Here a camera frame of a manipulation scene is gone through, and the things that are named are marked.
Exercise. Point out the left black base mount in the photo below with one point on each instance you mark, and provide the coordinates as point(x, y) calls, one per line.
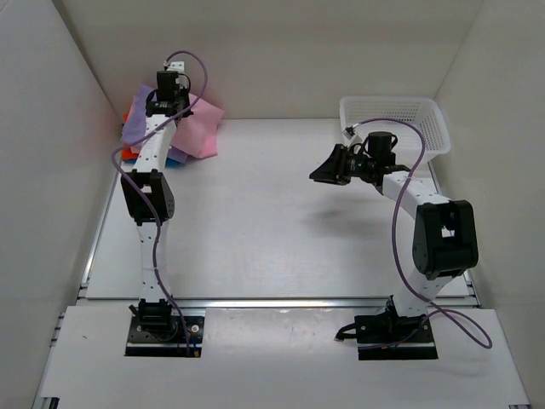
point(155, 330)

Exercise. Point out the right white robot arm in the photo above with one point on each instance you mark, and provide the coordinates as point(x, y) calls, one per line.
point(444, 243)

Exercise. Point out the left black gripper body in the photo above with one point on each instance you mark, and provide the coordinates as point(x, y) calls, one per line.
point(184, 95)

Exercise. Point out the orange folded t shirt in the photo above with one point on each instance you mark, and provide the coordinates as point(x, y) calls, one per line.
point(128, 156)

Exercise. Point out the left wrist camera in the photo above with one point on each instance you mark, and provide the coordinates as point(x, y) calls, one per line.
point(175, 66)

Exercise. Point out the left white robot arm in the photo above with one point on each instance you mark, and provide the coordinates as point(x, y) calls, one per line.
point(151, 203)

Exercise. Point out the white plastic basket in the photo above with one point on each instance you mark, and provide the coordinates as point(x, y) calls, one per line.
point(416, 121)

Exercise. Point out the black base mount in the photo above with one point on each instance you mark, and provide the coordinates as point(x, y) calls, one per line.
point(155, 330)
point(390, 336)

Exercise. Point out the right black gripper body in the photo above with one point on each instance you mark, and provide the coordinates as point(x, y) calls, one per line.
point(358, 167)

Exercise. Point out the purple folded t shirt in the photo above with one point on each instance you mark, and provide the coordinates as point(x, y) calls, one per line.
point(135, 122)

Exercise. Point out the pink t shirt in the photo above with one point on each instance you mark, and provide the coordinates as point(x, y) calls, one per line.
point(196, 135)

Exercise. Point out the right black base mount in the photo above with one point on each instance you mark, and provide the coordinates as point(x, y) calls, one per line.
point(390, 336)

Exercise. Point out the blue folded t shirt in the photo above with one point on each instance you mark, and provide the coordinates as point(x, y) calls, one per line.
point(171, 163)

